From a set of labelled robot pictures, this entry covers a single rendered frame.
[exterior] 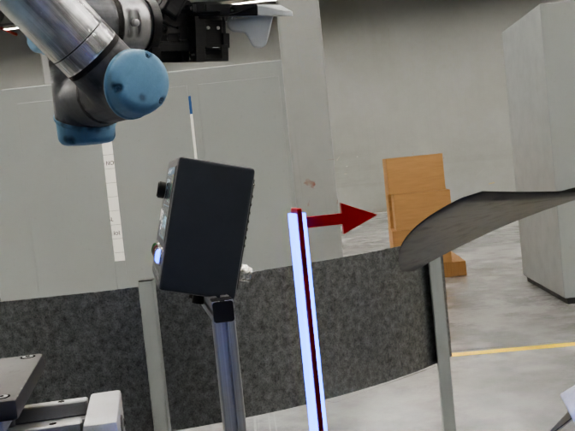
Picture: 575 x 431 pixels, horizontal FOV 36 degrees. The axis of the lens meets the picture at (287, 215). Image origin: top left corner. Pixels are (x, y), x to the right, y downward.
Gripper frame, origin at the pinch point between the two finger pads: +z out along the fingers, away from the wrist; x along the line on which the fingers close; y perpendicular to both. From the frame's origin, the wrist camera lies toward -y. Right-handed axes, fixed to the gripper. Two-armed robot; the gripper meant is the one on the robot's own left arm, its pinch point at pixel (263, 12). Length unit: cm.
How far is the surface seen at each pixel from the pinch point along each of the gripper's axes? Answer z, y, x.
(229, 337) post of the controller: -15.2, 44.0, 12.3
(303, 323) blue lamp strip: -37, 28, 58
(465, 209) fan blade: -28, 19, 67
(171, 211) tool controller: -18.1, 27.7, 2.5
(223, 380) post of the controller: -17, 50, 13
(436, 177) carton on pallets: 544, 115, -505
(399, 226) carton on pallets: 511, 163, -524
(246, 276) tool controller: -7.6, 38.1, 5.1
